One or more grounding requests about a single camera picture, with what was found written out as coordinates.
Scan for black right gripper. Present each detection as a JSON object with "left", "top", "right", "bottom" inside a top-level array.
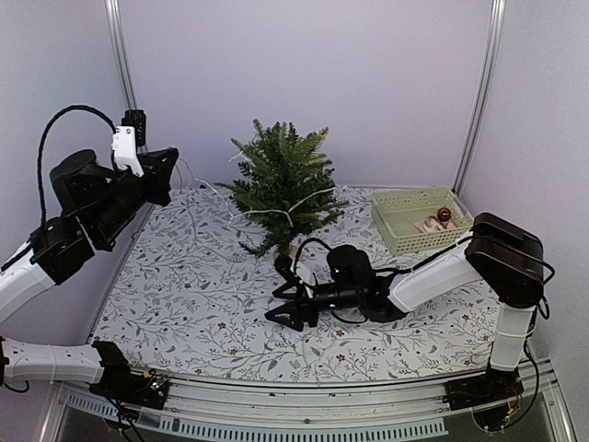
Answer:
[{"left": 265, "top": 281, "right": 363, "bottom": 332}]

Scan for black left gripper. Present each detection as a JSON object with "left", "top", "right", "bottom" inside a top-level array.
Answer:
[{"left": 87, "top": 147, "right": 178, "bottom": 243}]

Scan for clear wire fairy lights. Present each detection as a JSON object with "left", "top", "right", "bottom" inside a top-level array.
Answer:
[{"left": 169, "top": 145, "right": 340, "bottom": 386}]

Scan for small green christmas tree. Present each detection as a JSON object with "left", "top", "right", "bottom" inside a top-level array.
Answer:
[{"left": 221, "top": 119, "right": 348, "bottom": 258}]

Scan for pale green perforated basket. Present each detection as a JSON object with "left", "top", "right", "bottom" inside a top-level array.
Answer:
[{"left": 372, "top": 187, "right": 474, "bottom": 256}]

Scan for red bauble ornament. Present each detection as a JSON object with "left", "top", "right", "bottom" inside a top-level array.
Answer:
[{"left": 437, "top": 207, "right": 452, "bottom": 222}]

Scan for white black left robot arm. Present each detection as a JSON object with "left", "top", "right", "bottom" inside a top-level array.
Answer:
[{"left": 1, "top": 148, "right": 179, "bottom": 400}]

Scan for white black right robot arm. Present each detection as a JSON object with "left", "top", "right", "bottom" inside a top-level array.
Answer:
[{"left": 265, "top": 212, "right": 553, "bottom": 401}]

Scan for floral white table mat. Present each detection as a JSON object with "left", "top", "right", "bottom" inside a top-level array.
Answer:
[{"left": 92, "top": 189, "right": 500, "bottom": 385}]

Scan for pink bow ornaments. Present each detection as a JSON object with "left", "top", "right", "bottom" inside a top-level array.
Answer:
[{"left": 413, "top": 217, "right": 456, "bottom": 234}]

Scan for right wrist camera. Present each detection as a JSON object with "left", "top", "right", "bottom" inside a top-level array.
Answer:
[{"left": 274, "top": 254, "right": 299, "bottom": 283}]

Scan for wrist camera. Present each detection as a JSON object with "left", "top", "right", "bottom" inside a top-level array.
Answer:
[
  {"left": 274, "top": 254, "right": 299, "bottom": 283},
  {"left": 111, "top": 110, "right": 146, "bottom": 178}
]

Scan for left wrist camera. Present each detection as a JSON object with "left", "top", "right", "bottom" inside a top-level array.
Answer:
[{"left": 111, "top": 110, "right": 146, "bottom": 178}]

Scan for aluminium front rail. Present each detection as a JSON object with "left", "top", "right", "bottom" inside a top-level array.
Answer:
[{"left": 40, "top": 358, "right": 579, "bottom": 441}]

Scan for left aluminium frame post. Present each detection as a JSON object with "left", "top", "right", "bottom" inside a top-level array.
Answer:
[{"left": 104, "top": 0, "right": 162, "bottom": 197}]

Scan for aluminium frame post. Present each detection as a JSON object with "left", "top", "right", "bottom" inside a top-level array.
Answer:
[
  {"left": 104, "top": 0, "right": 162, "bottom": 197},
  {"left": 453, "top": 0, "right": 506, "bottom": 195}
]

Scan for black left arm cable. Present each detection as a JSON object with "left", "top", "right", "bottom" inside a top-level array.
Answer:
[{"left": 36, "top": 104, "right": 119, "bottom": 222}]

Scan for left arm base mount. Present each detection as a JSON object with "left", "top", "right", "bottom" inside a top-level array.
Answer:
[{"left": 88, "top": 366, "right": 169, "bottom": 410}]

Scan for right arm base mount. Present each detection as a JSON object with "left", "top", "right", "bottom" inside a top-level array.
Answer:
[{"left": 442, "top": 366, "right": 540, "bottom": 433}]

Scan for right aluminium frame post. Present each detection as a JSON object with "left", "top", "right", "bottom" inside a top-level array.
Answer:
[{"left": 453, "top": 0, "right": 506, "bottom": 195}]

